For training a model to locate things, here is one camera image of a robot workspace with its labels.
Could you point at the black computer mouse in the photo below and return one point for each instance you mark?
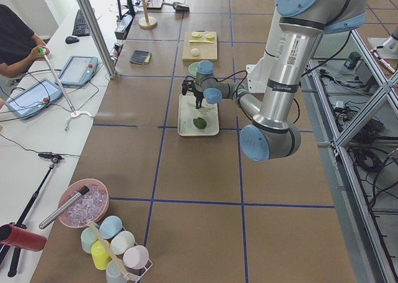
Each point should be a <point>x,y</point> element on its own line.
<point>72,39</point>

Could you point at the bamboo cutting board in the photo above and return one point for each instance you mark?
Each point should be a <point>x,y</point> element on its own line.
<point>207,51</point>

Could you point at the mint green bowl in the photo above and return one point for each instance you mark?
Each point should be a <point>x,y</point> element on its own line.
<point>192,68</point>

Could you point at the yellow plastic knife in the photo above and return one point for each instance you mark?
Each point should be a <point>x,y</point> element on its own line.
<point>200,42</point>

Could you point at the blue teach pendant near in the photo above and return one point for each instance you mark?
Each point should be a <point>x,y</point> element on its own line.
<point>33,100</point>

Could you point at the white cup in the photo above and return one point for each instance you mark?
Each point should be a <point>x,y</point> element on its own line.
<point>122,241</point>

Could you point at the blue teach pendant far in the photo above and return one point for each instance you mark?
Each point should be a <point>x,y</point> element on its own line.
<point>78,70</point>

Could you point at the steel tube in bucket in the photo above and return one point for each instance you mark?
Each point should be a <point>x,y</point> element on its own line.
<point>52,217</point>

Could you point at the black selfie stick tripod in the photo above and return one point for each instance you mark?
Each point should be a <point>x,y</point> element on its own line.
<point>55,159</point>

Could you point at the cream bear-print tray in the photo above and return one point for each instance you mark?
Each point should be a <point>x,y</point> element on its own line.
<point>187,112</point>

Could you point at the grey cup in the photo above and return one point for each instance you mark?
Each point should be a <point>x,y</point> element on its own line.
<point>113,274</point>

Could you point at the pink cup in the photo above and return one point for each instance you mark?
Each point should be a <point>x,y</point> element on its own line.
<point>136,257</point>

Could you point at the pink ice bucket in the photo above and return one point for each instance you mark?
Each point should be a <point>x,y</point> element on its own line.
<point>91,206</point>

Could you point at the white steamed bun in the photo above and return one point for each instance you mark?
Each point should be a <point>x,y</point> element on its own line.
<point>195,52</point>

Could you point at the person in black shirt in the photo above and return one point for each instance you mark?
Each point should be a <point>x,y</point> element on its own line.
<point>19,44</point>

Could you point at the green cup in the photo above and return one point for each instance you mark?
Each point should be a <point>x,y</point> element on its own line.
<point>87,238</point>

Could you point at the blue cup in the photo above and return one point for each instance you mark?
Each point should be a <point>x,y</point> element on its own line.
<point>110,227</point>

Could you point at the grey folded cloth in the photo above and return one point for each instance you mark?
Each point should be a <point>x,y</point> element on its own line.
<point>140,57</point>

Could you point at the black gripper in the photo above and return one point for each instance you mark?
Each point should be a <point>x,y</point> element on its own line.
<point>198,96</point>

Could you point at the black glass tray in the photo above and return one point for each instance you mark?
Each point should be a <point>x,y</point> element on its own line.
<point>154,4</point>

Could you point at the blue teach pendant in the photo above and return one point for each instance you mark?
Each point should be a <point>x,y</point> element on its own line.
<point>78,70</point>
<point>33,100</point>

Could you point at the metal scoop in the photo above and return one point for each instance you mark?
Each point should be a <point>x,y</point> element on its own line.
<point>178,6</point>

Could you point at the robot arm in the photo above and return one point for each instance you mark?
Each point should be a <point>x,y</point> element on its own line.
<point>301,26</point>

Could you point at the lemon slice upper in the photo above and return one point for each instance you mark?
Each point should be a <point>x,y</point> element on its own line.
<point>196,34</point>

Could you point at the yellow cup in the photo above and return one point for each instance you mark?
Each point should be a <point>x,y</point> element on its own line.
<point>100,256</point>

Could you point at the reacher grabber stick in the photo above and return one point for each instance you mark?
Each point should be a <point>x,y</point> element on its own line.
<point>74,112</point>

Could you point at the wooden mug tree stand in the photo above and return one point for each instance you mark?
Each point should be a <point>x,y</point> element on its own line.
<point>147,22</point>

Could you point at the green avocado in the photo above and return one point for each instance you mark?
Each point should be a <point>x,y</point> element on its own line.
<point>200,123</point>

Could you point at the aluminium frame post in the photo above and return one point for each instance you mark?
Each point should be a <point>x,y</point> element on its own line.
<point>97,36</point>

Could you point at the black keyboard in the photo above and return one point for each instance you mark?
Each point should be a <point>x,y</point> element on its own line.
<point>80,27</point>

